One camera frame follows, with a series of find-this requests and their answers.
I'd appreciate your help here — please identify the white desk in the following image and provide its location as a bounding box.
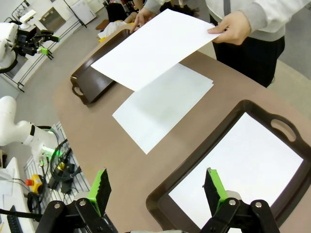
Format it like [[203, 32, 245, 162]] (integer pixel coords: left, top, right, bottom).
[[0, 156, 34, 233]]

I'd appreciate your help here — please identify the person's right forearm grey sleeve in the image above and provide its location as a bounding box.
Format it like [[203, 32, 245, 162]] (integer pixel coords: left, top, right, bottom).
[[143, 0, 171, 14]]

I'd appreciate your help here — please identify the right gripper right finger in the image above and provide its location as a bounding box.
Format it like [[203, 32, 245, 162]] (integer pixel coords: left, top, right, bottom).
[[199, 167, 280, 233]]

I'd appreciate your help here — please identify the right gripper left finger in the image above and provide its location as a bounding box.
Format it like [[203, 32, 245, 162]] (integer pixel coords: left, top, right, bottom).
[[40, 167, 119, 233]]

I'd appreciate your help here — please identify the black keyboard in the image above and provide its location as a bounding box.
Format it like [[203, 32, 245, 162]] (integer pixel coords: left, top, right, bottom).
[[6, 205, 24, 233]]

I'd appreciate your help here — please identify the yellow red emergency stop button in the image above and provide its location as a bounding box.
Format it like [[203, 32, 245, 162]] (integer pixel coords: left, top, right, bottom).
[[25, 174, 44, 195]]

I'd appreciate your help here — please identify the brown plastic tray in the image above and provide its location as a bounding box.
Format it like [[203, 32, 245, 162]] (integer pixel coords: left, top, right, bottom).
[[145, 99, 311, 233], [70, 28, 133, 105]]

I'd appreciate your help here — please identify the person in grey hoodie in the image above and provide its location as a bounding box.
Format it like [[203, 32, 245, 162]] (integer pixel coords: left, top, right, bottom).
[[205, 0, 311, 88]]

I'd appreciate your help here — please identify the person's right hand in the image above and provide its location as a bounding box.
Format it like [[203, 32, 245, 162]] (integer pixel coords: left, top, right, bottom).
[[129, 7, 160, 34]]

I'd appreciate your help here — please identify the white A4 paper sheet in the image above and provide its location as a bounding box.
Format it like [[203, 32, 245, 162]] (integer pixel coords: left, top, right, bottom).
[[90, 8, 222, 92]]

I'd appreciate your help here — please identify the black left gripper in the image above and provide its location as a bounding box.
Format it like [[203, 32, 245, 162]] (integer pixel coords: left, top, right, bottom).
[[16, 26, 60, 56]]

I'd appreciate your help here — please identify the white cabinet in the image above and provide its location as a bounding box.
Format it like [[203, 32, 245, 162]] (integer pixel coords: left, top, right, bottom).
[[70, 0, 98, 25]]

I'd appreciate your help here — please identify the black coiled cable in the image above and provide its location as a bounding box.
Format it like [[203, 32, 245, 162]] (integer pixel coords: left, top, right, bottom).
[[46, 139, 83, 195]]

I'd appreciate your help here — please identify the aluminium slotted base plate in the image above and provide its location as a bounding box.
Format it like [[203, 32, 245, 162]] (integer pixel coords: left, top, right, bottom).
[[24, 121, 92, 202]]

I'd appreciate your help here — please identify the white A4 paper stack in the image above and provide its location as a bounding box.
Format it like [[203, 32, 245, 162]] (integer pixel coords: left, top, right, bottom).
[[112, 63, 214, 155], [168, 111, 305, 230]]

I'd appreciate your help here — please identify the person's left forearm grey sleeve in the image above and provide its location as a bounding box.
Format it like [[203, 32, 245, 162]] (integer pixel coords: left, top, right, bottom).
[[242, 0, 311, 33]]

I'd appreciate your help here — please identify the person's left hand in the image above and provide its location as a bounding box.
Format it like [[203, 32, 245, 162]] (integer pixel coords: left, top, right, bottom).
[[207, 11, 252, 46]]

